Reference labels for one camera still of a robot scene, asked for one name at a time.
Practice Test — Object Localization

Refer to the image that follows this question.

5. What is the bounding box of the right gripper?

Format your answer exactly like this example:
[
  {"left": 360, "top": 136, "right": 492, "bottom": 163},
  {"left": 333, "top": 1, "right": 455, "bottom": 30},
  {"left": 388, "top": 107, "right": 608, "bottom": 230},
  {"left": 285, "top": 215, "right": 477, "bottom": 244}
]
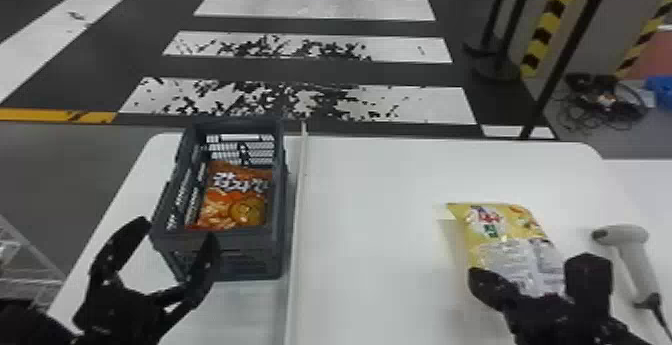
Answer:
[{"left": 467, "top": 252, "right": 653, "bottom": 345}]

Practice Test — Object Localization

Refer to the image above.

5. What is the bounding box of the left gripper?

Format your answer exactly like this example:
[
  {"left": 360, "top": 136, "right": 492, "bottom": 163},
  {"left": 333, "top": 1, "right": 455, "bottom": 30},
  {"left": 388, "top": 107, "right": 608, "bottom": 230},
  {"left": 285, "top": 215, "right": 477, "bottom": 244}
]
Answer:
[{"left": 72, "top": 216, "right": 223, "bottom": 345}]

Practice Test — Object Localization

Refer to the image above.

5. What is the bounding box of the yellow snack packet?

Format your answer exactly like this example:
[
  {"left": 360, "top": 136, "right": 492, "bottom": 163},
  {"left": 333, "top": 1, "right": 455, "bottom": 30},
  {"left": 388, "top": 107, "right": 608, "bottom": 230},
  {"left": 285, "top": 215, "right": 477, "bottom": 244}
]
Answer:
[{"left": 445, "top": 201, "right": 569, "bottom": 299}]

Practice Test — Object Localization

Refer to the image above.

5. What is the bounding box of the dark grey crate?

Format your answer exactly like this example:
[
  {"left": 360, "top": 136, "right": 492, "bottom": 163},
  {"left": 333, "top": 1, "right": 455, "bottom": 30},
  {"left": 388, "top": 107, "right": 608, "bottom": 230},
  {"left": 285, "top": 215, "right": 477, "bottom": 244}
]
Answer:
[{"left": 148, "top": 115, "right": 291, "bottom": 283}]

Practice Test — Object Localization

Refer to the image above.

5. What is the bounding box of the orange snack packet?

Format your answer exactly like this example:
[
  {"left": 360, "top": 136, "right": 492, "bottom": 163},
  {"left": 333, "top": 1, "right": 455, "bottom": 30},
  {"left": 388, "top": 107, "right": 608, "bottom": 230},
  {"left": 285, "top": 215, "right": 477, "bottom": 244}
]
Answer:
[{"left": 186, "top": 159, "right": 275, "bottom": 232}]

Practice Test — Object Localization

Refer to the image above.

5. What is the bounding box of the hand scanner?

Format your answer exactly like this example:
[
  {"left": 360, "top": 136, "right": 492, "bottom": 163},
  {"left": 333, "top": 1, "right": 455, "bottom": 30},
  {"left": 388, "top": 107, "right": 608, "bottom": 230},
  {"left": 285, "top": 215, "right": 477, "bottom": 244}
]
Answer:
[{"left": 591, "top": 223, "right": 672, "bottom": 339}]

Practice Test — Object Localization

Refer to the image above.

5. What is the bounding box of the clear box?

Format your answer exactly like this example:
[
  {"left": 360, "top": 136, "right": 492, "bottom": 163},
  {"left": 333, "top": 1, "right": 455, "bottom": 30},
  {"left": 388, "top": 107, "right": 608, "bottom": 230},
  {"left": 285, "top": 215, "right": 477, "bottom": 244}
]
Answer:
[{"left": 0, "top": 214, "right": 67, "bottom": 309}]

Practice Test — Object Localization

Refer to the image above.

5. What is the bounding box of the black cable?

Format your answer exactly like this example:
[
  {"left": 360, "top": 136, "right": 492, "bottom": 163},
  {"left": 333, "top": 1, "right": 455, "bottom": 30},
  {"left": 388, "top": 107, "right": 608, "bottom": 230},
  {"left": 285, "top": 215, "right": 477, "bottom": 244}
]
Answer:
[{"left": 553, "top": 71, "right": 651, "bottom": 134}]

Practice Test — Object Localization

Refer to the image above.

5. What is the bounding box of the black post on round foot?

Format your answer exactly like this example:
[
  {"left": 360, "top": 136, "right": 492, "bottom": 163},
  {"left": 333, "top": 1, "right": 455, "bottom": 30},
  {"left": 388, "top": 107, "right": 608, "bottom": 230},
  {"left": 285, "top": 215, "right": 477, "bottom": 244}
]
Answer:
[
  {"left": 471, "top": 0, "right": 541, "bottom": 83},
  {"left": 461, "top": 0, "right": 516, "bottom": 58}
]

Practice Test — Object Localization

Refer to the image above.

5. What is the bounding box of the yellow black striped post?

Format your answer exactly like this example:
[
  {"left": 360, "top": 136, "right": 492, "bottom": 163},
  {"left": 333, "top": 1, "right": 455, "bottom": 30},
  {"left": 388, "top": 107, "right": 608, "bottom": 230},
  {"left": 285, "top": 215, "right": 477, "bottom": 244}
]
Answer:
[
  {"left": 519, "top": 0, "right": 590, "bottom": 81},
  {"left": 613, "top": 0, "right": 672, "bottom": 81}
]

